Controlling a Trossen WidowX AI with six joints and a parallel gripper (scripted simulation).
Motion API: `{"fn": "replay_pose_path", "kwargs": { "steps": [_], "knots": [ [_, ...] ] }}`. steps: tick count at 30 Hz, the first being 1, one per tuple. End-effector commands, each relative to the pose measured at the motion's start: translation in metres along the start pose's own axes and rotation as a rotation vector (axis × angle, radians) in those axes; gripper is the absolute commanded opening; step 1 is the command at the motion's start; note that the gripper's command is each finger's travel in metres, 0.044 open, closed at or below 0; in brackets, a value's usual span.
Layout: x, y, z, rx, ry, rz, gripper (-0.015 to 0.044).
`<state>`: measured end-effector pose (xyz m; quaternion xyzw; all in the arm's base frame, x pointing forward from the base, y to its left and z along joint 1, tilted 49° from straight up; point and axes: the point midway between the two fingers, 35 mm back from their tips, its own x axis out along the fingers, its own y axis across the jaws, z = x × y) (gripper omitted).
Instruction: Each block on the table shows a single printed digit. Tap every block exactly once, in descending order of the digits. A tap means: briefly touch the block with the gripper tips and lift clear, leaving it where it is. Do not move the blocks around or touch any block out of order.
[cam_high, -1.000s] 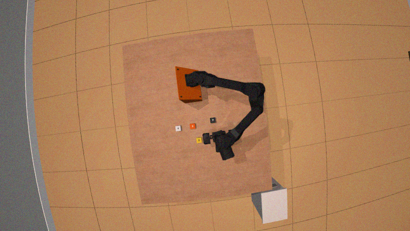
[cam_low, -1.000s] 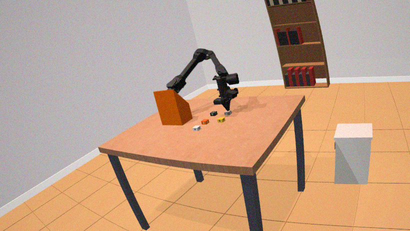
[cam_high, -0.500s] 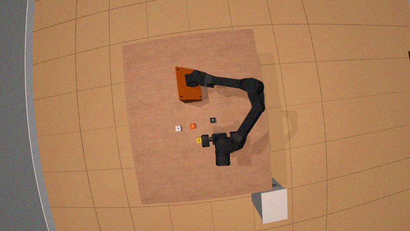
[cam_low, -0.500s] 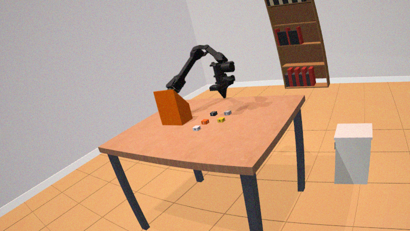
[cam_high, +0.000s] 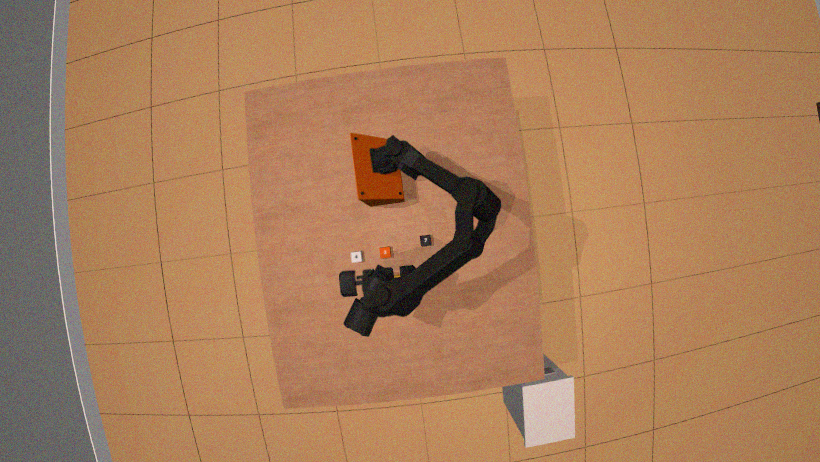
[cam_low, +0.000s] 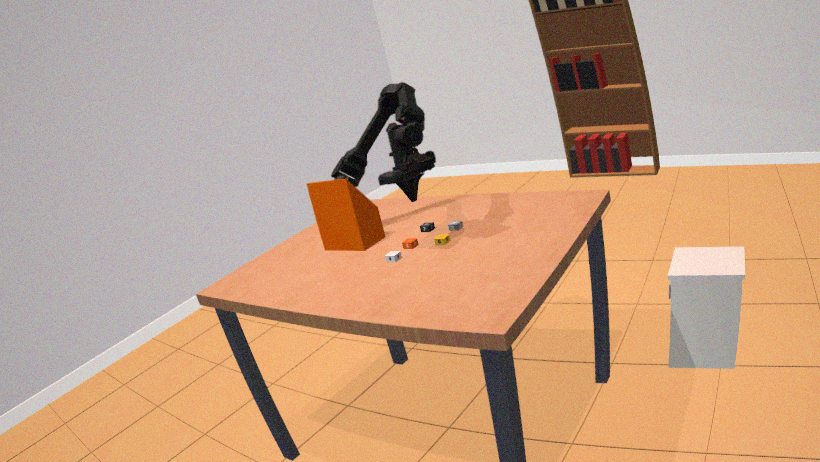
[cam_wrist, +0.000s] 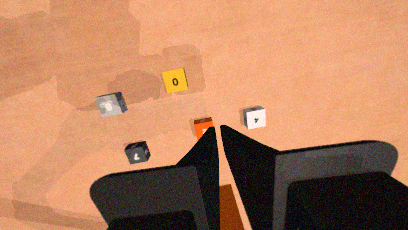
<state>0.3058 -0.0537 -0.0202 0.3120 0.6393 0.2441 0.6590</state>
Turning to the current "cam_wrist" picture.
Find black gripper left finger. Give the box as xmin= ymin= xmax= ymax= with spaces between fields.
xmin=89 ymin=126 xmax=220 ymax=230

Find yellow block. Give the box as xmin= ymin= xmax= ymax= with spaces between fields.
xmin=162 ymin=68 xmax=189 ymax=93

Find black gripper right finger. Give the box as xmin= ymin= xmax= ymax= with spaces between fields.
xmin=220 ymin=125 xmax=399 ymax=230

